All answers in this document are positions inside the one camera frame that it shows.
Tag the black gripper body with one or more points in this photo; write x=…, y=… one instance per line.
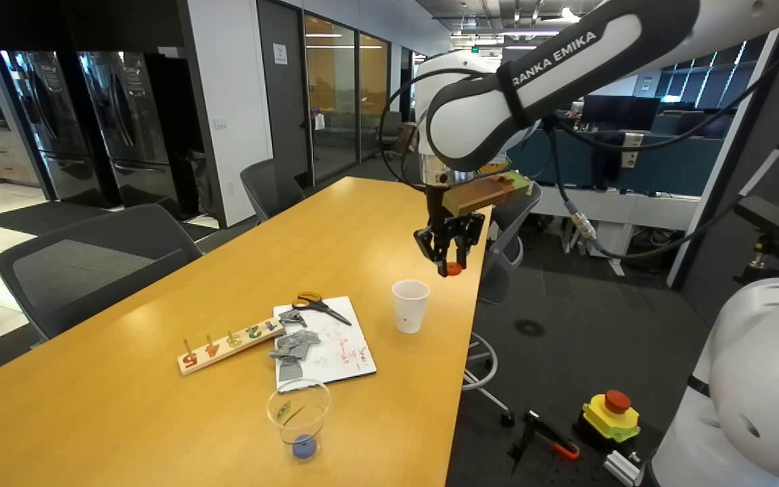
x=446, y=221

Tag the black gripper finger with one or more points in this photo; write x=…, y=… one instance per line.
x=427, y=244
x=465, y=236

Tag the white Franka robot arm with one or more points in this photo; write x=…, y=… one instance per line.
x=588, y=56

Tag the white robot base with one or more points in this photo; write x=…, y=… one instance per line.
x=769, y=388

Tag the white paper cup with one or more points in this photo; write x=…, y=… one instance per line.
x=408, y=303

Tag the clear plastic cup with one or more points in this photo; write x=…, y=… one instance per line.
x=297, y=415

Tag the grey star base office chair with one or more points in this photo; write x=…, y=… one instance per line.
x=512, y=225

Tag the black round floor outlet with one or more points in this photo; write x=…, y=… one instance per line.
x=529, y=326

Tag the black office chair base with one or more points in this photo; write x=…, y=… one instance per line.
x=485, y=360

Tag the white paper sheet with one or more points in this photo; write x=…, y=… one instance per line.
x=339, y=360

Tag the crumpled grey tape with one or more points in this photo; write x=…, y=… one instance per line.
x=295, y=348

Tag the grey mesh office chair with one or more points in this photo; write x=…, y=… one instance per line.
x=269, y=184

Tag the office desk with teal partition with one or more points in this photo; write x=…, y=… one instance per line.
x=668, y=164

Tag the yellow red emergency stop button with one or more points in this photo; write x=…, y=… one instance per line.
x=613, y=415

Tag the dark mesh office chair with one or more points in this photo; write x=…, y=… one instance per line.
x=93, y=260

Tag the black glass door fridge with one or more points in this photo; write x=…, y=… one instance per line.
x=93, y=118

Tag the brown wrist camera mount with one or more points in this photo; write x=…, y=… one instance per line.
x=485, y=190

